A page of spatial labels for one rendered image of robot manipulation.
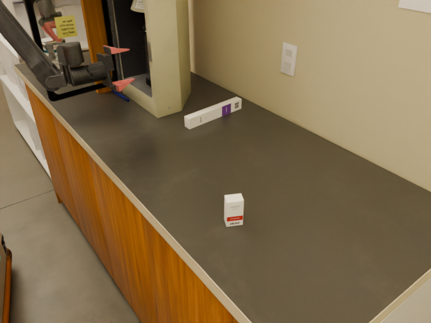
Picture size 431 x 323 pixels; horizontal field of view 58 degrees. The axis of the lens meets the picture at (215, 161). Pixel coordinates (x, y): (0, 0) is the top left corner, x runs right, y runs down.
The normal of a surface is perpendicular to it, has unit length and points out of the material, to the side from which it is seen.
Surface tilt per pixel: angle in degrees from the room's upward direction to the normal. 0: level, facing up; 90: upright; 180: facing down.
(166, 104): 90
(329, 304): 0
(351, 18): 90
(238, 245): 0
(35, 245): 0
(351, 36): 90
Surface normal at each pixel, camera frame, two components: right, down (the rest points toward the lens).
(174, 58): 0.60, 0.43
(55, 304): 0.00, -0.84
